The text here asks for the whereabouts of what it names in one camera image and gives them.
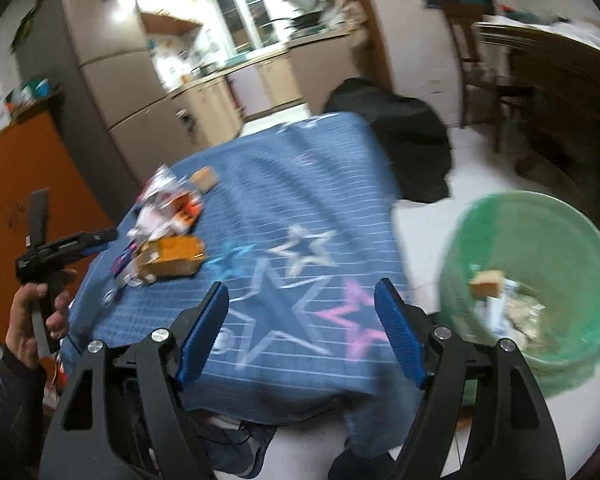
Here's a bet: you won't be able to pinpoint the yellow snack box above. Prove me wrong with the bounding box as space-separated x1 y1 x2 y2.
134 235 206 283

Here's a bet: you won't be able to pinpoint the yellow sponge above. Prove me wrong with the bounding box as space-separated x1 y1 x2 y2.
469 270 505 299

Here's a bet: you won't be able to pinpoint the alcohol wipes packet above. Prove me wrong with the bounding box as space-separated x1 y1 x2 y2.
483 280 545 349

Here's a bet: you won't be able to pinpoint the person's left forearm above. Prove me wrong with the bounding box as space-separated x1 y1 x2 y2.
0 349 46 479

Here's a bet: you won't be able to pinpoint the green lined trash bucket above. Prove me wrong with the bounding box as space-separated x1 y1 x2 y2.
438 191 600 398

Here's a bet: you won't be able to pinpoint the kitchen counter cabinets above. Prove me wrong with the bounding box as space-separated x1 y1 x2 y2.
170 27 358 150

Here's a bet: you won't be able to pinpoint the kitchen window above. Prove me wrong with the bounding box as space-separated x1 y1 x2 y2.
213 0 279 54

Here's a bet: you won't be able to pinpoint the person's left hand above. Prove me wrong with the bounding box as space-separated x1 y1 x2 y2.
5 269 76 370

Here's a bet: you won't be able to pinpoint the orange wooden cabinet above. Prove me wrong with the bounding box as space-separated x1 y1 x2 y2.
0 106 114 344

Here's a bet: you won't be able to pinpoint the blue star-patterned tablecloth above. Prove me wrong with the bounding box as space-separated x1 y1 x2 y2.
61 113 422 456

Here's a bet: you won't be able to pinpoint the black bag on floor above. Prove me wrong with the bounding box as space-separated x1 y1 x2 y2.
324 78 452 204

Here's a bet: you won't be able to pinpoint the grey refrigerator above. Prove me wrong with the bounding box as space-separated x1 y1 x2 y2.
12 0 198 221

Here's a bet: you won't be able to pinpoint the dark wooden chair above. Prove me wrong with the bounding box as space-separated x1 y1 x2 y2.
441 1 532 153

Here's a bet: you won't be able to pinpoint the dark wooden dining table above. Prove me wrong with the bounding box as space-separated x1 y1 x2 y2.
472 18 600 203

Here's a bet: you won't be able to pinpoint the black wok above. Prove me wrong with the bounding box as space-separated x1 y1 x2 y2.
265 9 324 30

